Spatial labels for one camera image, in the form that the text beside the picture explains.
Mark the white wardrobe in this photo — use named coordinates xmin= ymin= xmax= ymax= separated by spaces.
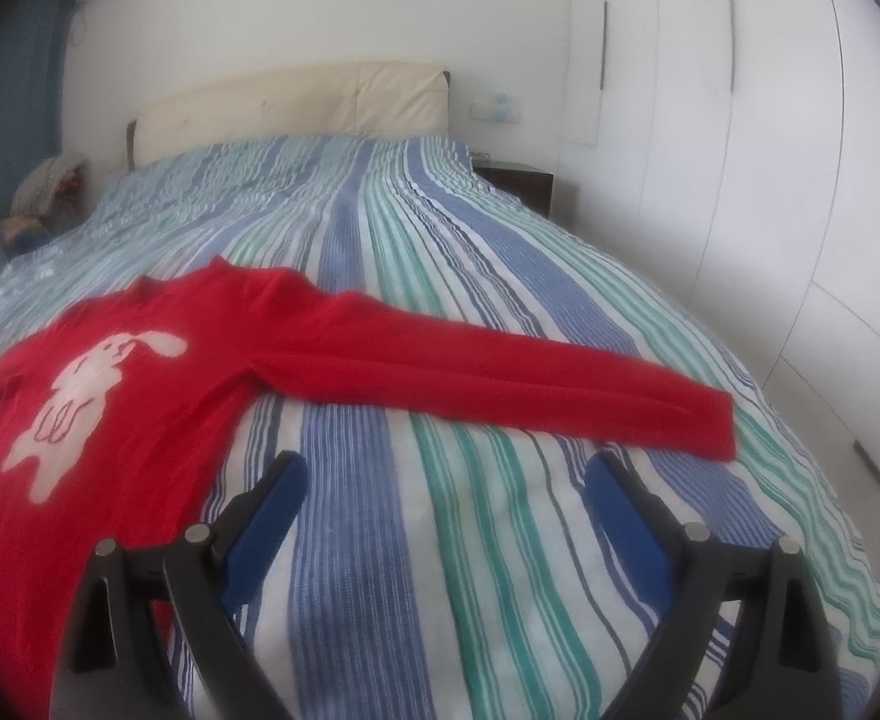
xmin=560 ymin=0 xmax=880 ymax=661

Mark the blue curtain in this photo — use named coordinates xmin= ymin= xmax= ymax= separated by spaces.
xmin=0 ymin=0 xmax=78 ymax=233

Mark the pile of mixed clothes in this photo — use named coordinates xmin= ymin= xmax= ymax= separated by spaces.
xmin=1 ymin=157 xmax=90 ymax=252

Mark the red sweater with white rabbit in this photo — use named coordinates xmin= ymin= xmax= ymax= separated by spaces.
xmin=0 ymin=255 xmax=737 ymax=698

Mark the white wall socket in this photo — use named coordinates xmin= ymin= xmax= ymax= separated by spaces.
xmin=470 ymin=94 xmax=522 ymax=124

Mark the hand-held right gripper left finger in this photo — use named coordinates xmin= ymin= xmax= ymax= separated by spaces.
xmin=50 ymin=450 xmax=310 ymax=720

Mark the cream padded headboard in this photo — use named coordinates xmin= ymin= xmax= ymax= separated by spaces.
xmin=126 ymin=62 xmax=453 ymax=170

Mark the striped bed sheet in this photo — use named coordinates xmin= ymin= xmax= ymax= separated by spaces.
xmin=0 ymin=133 xmax=880 ymax=720

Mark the dark wooden nightstand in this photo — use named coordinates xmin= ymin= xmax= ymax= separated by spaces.
xmin=471 ymin=161 xmax=555 ymax=221

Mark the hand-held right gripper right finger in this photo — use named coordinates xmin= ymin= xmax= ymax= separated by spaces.
xmin=585 ymin=453 xmax=840 ymax=720

